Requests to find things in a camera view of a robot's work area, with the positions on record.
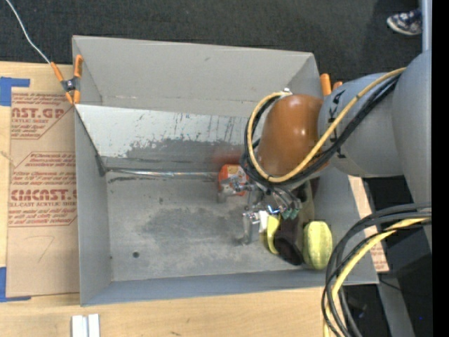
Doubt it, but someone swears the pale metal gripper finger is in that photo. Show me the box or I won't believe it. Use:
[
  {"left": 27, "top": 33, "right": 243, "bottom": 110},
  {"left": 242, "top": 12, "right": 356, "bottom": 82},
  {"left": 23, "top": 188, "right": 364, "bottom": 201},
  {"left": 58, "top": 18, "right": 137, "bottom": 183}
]
[
  {"left": 241, "top": 210, "right": 262, "bottom": 244},
  {"left": 217, "top": 178, "right": 255, "bottom": 204}
]

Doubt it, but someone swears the orange box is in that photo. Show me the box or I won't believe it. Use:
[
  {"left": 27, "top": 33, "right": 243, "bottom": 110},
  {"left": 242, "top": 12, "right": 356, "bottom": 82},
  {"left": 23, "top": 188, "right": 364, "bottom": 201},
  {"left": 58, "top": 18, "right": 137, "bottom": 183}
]
[{"left": 217, "top": 164, "right": 250, "bottom": 197}]

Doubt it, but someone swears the yellow banana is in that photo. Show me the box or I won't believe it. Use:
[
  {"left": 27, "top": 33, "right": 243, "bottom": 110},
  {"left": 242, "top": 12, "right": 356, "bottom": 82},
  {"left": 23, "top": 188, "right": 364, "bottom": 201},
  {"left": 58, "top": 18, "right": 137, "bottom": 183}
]
[{"left": 259, "top": 213, "right": 282, "bottom": 255}]

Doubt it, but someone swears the grey metal bin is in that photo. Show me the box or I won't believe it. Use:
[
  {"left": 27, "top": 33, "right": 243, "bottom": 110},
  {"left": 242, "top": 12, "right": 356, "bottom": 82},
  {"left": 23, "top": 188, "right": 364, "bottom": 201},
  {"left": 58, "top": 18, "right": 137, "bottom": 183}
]
[{"left": 72, "top": 35, "right": 380, "bottom": 307}]

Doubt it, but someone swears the brown cardboard board, red print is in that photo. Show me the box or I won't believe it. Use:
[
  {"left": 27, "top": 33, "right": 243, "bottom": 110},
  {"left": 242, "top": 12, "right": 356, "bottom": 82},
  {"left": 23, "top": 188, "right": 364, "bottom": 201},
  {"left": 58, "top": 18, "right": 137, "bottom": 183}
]
[{"left": 0, "top": 60, "right": 390, "bottom": 300}]

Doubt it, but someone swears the person's foot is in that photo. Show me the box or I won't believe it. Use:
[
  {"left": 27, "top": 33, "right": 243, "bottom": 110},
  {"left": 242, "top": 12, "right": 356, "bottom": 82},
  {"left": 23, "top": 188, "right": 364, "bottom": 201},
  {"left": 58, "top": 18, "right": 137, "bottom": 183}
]
[{"left": 386, "top": 8, "right": 423, "bottom": 37}]

